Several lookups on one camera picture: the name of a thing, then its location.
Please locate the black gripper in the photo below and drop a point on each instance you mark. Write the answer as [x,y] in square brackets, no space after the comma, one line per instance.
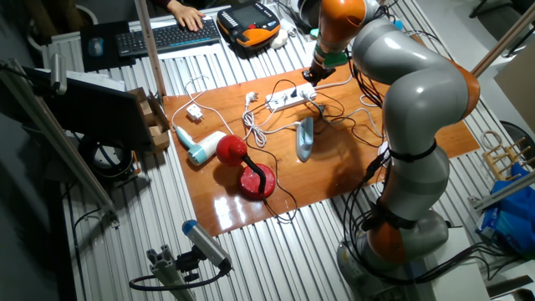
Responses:
[321,73]

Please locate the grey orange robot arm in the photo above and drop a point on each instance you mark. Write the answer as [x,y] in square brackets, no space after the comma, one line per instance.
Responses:
[418,100]

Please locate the forearm in dark sleeve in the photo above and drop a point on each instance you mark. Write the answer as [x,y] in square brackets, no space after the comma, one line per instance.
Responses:
[161,2]

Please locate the white power strip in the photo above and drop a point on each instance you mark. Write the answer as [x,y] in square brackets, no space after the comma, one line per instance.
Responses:
[288,98]

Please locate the white square plug adapter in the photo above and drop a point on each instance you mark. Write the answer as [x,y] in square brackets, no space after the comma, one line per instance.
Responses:
[194,111]

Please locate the person's bare hand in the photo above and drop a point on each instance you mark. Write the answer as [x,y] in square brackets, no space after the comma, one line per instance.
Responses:
[188,16]

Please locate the small teal object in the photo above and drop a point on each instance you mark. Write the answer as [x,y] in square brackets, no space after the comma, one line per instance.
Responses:
[314,32]

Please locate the white rounded lump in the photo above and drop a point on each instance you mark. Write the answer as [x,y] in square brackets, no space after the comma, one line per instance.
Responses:
[279,39]

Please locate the light blue travel iron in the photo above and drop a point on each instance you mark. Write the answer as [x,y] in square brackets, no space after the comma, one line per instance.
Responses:
[304,140]

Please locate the black filament spool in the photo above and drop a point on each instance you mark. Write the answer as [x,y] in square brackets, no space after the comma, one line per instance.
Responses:
[309,12]

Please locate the black orange teach pendant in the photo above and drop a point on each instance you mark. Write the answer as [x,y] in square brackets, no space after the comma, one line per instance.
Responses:
[248,23]

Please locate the orange wooden board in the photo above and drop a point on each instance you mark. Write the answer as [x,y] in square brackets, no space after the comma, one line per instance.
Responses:
[326,167]

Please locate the blue white plastic object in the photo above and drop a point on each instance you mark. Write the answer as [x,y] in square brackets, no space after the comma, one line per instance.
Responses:
[398,25]

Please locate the red desk lamp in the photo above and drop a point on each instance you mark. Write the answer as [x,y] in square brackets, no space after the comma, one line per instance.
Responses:
[232,150]

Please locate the white blue hair dryer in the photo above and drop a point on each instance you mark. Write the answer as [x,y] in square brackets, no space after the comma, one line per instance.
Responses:
[205,148]

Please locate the black keyboard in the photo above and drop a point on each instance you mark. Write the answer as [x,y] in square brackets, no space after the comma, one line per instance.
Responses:
[167,37]

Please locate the brown cardboard sheet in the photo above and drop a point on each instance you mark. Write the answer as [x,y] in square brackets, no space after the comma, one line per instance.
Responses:
[518,88]

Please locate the wooden peg rack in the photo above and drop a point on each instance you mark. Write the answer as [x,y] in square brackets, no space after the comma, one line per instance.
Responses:
[505,156]

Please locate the black mouse pad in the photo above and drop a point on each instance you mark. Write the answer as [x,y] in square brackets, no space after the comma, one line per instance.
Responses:
[100,62]

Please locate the black monitor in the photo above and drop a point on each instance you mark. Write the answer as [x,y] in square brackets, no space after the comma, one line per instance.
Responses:
[100,113]

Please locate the black office chair base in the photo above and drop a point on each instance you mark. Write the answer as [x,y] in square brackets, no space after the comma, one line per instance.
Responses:
[518,25]

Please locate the grey computer mouse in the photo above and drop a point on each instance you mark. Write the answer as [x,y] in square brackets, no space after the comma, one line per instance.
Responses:
[95,47]

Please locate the short aluminium profile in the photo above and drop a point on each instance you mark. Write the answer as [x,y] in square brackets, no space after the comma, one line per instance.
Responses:
[167,271]

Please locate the blue plastic bag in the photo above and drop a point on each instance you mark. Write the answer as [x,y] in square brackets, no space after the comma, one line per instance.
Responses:
[514,217]

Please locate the grey cylindrical webcam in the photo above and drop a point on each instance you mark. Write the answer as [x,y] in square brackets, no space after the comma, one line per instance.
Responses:
[58,73]

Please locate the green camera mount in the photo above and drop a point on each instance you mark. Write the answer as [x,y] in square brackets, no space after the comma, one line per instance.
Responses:
[335,59]

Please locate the light wooden post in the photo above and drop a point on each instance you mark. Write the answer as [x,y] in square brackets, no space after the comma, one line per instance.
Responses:
[501,42]
[148,46]

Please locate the grey camera with blue tip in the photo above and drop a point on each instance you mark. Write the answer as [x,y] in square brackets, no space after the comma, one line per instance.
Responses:
[205,242]

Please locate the black camera bracket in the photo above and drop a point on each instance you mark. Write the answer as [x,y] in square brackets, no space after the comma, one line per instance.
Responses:
[188,263]

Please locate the aluminium frame beam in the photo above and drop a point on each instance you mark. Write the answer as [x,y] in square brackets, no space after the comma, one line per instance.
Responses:
[505,190]
[54,138]

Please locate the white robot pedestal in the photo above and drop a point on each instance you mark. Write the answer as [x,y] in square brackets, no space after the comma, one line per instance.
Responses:
[460,271]

